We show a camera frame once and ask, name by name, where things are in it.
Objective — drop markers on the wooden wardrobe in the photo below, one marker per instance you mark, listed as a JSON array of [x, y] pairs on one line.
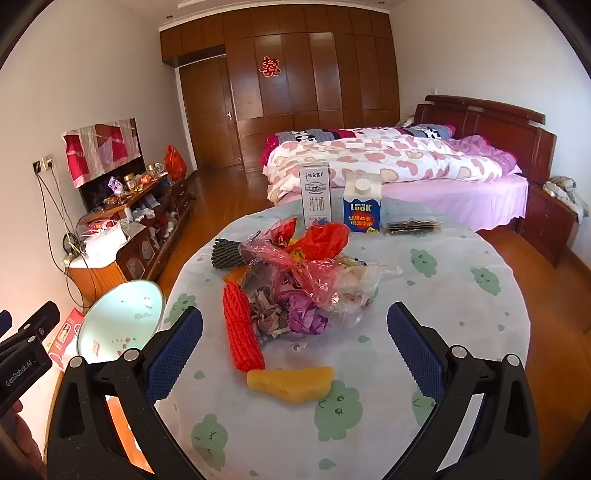
[[314, 69]]

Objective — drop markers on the red plastic bag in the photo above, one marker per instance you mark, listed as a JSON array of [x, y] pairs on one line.
[[323, 240]]

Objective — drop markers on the red foam net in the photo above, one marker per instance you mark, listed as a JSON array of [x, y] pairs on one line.
[[241, 330]]

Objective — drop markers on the wooden nightstand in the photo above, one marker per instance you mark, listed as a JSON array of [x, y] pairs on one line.
[[540, 221]]

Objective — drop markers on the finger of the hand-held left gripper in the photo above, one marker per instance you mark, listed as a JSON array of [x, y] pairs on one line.
[[4, 323], [44, 316]]

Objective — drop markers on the gold lidded jar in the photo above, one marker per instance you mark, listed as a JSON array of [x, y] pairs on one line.
[[129, 181]]

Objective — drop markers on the red cardboard box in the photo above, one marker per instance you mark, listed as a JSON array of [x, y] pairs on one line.
[[67, 339]]

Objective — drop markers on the heart print duvet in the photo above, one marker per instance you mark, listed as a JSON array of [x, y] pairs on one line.
[[369, 157]]

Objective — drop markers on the white box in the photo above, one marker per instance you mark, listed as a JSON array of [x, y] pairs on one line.
[[104, 247]]

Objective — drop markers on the mint green metal bin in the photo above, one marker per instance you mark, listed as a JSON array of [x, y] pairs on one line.
[[117, 323]]

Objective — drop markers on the black television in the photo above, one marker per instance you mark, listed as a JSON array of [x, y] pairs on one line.
[[94, 194]]

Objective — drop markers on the purple foil bag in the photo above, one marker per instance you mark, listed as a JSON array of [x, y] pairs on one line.
[[115, 185]]

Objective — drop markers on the tall white milk carton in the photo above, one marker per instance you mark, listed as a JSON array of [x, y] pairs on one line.
[[315, 198]]

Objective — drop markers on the red paper decoration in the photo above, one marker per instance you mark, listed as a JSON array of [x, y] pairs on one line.
[[270, 67]]

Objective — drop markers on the dark wooden bed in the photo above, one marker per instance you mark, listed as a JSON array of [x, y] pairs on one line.
[[498, 134]]

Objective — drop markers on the orange plastic bag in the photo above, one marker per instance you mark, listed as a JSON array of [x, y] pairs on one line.
[[174, 164]]

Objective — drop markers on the red and white cloth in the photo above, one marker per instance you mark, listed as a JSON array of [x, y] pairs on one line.
[[101, 147]]

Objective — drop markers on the clear plastic bag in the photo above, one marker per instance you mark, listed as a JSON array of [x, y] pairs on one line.
[[355, 290]]

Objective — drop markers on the light wooden side cabinet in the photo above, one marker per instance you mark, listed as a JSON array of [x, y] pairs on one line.
[[99, 279]]

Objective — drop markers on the orange snack packet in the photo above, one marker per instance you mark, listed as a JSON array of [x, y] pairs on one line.
[[235, 276]]

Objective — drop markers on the wooden door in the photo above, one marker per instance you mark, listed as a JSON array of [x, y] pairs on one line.
[[210, 120]]

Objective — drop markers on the wall socket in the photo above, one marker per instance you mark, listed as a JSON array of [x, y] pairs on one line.
[[42, 165]]

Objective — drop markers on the grey patterned wrapper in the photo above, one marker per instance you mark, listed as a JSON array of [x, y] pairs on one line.
[[268, 316]]

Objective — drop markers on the grey foam net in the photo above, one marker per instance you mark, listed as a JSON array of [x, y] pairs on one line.
[[226, 254]]

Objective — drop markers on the yellow sponge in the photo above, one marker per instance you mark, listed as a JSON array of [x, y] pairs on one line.
[[291, 383]]

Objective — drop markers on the blue and white milk carton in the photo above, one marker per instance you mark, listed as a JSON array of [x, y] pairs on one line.
[[361, 207]]

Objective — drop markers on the white mug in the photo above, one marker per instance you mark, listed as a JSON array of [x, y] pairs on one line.
[[154, 170]]

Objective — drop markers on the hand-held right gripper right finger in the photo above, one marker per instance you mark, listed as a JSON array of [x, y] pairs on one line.
[[415, 350]]

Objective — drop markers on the grey crumpled cloth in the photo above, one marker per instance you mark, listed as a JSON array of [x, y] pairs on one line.
[[563, 191]]

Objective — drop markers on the dark snack packet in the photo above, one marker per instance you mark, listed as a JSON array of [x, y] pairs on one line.
[[413, 227]]

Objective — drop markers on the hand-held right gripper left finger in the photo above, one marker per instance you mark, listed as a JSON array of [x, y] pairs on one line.
[[178, 355]]

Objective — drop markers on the dark wooden television cabinet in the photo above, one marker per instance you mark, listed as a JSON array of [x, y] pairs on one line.
[[157, 235]]

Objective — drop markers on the cloud print tablecloth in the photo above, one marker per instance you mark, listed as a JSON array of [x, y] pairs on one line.
[[415, 295]]

